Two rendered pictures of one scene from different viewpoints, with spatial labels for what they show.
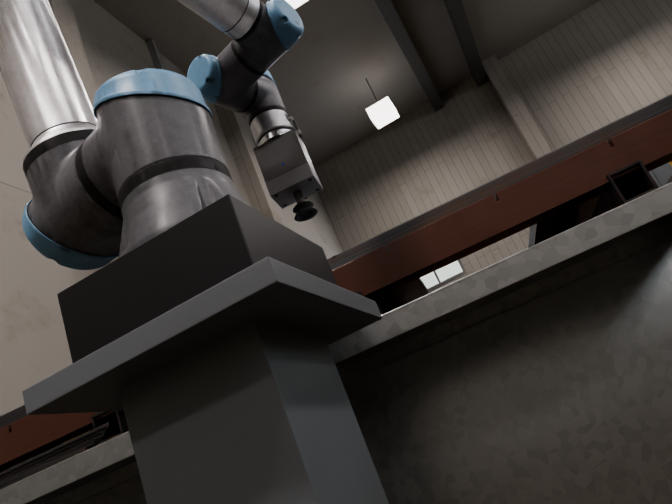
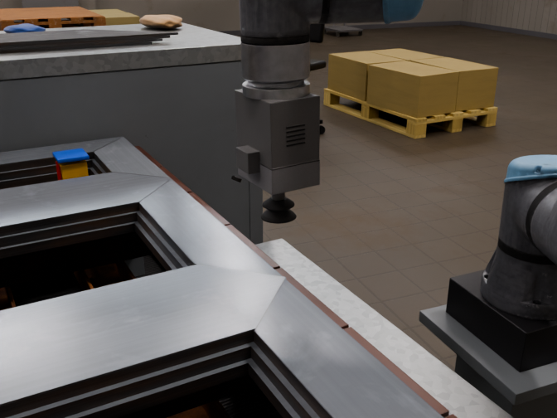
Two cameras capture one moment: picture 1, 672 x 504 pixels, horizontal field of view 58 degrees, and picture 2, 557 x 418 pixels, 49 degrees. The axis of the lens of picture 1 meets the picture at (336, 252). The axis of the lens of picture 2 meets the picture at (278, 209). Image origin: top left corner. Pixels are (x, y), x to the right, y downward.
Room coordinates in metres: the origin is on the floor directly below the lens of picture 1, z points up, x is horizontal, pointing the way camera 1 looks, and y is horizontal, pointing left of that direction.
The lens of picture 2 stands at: (1.39, 0.57, 1.25)
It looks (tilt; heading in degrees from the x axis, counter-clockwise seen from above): 22 degrees down; 233
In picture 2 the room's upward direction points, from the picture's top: straight up
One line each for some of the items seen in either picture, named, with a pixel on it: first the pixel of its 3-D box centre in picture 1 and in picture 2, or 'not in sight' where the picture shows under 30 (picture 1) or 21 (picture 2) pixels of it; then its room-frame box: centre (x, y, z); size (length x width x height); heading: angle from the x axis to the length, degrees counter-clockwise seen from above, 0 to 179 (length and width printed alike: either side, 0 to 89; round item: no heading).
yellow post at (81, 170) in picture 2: not in sight; (77, 205); (1.00, -0.62, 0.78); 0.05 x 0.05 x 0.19; 81
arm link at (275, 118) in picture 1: (274, 131); (273, 61); (0.97, 0.02, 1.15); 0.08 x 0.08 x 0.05
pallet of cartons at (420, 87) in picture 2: not in sight; (405, 88); (-2.61, -2.90, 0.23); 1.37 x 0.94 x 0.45; 75
